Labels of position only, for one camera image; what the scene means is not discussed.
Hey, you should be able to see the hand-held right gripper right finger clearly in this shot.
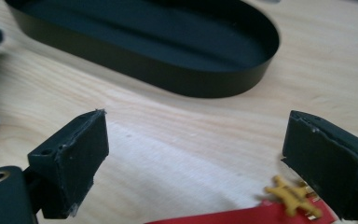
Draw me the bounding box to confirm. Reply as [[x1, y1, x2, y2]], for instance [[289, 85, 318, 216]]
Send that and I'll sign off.
[[281, 109, 358, 222]]

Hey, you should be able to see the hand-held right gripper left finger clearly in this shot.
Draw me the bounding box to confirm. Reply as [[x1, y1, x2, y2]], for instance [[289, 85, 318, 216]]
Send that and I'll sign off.
[[27, 108, 110, 219]]

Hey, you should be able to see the red strap keychain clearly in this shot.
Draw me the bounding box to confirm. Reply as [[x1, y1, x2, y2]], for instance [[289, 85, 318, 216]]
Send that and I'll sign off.
[[144, 175, 339, 224]]

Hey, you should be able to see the black key rack with tray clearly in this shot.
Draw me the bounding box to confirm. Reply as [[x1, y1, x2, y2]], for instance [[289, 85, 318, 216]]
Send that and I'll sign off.
[[3, 0, 281, 99]]

